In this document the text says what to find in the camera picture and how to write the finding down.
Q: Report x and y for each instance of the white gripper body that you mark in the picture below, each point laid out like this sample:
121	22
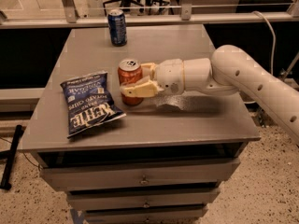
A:
169	74

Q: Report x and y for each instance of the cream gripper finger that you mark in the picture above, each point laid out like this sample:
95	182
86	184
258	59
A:
148	69
143	88

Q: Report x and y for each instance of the red coke can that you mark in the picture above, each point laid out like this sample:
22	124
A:
129	72

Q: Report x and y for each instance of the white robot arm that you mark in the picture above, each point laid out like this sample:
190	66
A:
228	70

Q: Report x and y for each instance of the blue soda can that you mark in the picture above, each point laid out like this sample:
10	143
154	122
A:
117	27

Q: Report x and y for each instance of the blue kettle chip bag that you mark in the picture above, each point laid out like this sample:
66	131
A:
89	103

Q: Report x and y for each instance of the grey drawer cabinet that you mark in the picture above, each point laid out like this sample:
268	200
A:
192	126

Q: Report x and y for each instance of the top grey drawer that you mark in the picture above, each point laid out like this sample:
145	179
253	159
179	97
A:
140	174

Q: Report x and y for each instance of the grey drawer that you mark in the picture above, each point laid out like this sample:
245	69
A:
146	198
145	216
140	174

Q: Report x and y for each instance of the bottom grey drawer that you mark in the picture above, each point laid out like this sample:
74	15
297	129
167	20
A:
145	216

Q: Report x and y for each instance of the middle grey drawer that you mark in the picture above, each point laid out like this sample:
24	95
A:
146	198

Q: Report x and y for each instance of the grey metal railing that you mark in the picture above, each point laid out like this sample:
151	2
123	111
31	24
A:
93	13

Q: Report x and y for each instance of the black bar on floor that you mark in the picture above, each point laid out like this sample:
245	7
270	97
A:
9	156

